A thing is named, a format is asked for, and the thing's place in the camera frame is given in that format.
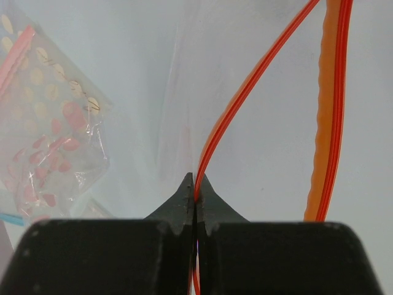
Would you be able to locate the clear orange-zipper zip bag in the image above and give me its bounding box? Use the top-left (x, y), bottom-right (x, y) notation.
top-left (122, 0), bottom-right (393, 295)

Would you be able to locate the yellow-dotted pink-zipper bag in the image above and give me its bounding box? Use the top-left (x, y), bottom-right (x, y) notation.
top-left (1, 3), bottom-right (112, 163)

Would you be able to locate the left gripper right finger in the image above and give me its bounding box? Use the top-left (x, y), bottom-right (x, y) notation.
top-left (196, 178), bottom-right (383, 294)

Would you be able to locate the blue-zipper bag edge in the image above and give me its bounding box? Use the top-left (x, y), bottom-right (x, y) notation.
top-left (0, 213), bottom-right (25, 226)

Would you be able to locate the red-dotted zip bag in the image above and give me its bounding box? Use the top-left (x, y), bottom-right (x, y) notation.
top-left (1, 98), bottom-right (109, 222)

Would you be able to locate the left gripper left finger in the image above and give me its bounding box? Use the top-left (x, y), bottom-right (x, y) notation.
top-left (1, 173), bottom-right (194, 294)

